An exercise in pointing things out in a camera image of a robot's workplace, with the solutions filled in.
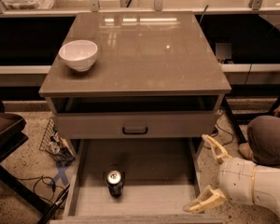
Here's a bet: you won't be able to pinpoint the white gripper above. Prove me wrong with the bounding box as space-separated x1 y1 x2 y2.
183 134 256 213

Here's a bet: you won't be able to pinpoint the blue pepsi can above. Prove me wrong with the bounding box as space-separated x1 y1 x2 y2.
106 170 123 197

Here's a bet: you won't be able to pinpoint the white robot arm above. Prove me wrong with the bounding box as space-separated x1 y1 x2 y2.
183 134 280 218

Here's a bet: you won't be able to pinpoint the closed top drawer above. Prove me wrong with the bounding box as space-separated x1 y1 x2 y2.
52 111 218 139

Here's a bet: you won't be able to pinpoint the open middle drawer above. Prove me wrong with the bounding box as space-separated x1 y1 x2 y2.
49 138 223 224

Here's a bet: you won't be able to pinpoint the grey drawer cabinet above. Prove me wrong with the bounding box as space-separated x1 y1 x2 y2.
38 10 232 224

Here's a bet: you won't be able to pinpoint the person leg brown trousers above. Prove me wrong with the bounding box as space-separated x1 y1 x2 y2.
247 105 280 166

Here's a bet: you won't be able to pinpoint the white ceramic bowl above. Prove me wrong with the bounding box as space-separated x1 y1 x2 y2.
59 40 98 72

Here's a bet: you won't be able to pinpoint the black chair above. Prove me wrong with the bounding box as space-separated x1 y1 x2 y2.
0 100 49 214

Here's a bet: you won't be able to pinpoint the black floor cable right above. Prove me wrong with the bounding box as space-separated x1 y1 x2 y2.
203 110 235 150

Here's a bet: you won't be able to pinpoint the black floor cable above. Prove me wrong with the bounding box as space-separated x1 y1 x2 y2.
15 175 70 207
203 110 235 150

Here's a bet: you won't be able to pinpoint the black drawer handle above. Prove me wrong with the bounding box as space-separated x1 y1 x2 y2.
122 127 148 135

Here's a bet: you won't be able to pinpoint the wire basket with items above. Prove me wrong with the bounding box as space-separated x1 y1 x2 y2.
39 119 75 166

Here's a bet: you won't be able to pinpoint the black floor cable left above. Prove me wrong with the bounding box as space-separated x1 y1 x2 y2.
15 175 70 207

